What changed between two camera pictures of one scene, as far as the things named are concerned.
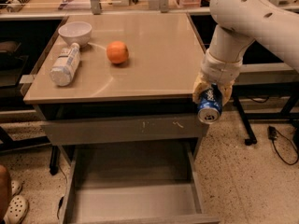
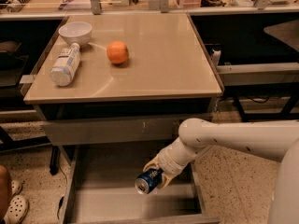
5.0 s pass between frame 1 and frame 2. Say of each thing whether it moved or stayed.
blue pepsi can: moved
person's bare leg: stayed
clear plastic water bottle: stayed
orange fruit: stayed
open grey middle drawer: stayed
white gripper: moved
